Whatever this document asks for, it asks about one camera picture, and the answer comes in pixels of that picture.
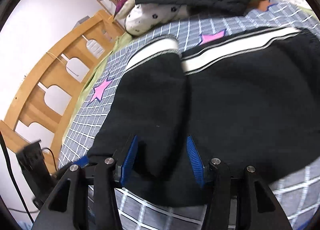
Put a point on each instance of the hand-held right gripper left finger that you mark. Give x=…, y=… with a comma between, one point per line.
x=130, y=160

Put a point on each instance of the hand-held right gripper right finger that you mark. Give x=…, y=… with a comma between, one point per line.
x=196, y=162

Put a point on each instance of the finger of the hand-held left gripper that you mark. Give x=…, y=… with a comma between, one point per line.
x=82, y=161

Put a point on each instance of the black pants with white stripe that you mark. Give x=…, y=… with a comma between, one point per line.
x=225, y=107

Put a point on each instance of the green bed sheet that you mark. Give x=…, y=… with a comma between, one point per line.
x=100, y=70

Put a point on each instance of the blue checked star blanket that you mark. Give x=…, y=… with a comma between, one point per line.
x=160, y=30

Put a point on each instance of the grey box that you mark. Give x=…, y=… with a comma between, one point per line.
x=83, y=20

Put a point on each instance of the white flower-print quilt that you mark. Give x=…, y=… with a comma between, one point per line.
x=150, y=15

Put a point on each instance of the wooden bed frame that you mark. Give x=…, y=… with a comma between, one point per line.
x=37, y=90

